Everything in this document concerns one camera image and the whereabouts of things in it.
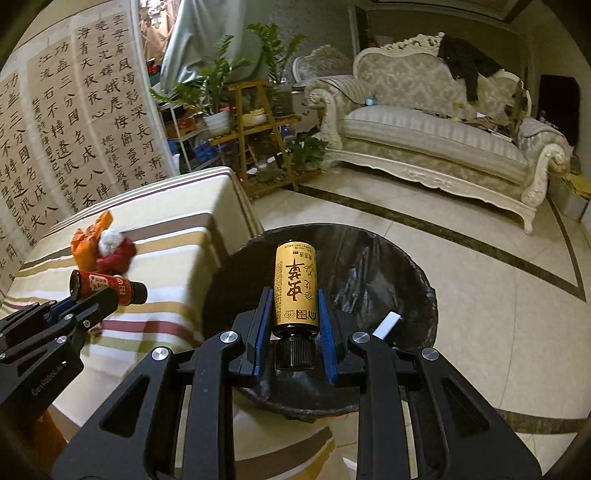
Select yellow bag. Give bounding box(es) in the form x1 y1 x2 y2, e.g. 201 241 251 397
566 171 591 197

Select ornate cream sofa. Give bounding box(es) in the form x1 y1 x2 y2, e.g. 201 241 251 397
302 32 573 234

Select small leafy plant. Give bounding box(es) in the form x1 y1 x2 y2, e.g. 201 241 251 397
286 134 328 171

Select grey curtain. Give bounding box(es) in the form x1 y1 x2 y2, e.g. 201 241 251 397
159 0 301 88

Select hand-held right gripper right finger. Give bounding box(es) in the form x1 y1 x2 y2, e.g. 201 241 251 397
316 286 542 480

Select tall potted plant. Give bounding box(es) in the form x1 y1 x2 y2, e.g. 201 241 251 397
245 23 305 116

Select yellow label bottle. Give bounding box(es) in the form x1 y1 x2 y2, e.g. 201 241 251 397
269 240 320 371

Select white tube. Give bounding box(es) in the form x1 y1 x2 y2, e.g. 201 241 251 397
373 311 402 342

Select red label bottle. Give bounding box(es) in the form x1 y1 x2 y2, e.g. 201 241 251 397
69 271 148 306

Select striped tablecloth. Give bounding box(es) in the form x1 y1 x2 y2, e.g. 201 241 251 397
0 166 335 480

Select black jacket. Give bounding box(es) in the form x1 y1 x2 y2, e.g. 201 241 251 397
436 36 504 102

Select potted plant in white pot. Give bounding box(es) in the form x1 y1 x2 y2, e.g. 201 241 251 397
150 34 252 137

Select white metal shelf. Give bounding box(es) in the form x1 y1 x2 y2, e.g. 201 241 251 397
157 99 218 174

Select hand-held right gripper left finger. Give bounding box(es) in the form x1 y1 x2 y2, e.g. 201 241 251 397
51 286 275 480

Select white cotton wad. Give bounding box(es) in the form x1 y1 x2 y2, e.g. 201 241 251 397
99 229 122 256

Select orange plastic bag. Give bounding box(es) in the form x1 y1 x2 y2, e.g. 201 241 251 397
70 210 116 273

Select red wrapper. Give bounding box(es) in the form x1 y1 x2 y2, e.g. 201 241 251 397
96 240 137 276

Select calligraphy paper sheet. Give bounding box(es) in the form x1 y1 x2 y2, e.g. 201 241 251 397
0 69 61 287
74 0 171 195
25 32 100 217

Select ornate cream armchair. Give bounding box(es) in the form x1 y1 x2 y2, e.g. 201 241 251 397
292 45 356 88

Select wooden plant stand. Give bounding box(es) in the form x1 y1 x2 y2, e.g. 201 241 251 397
210 79 305 195

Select trash bin with black bag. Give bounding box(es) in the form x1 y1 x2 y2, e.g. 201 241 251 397
202 223 438 421

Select brown paper clutter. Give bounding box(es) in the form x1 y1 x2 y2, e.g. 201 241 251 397
462 111 520 139

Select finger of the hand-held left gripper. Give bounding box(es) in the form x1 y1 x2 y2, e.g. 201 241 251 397
44 287 122 344
0 299 77 340

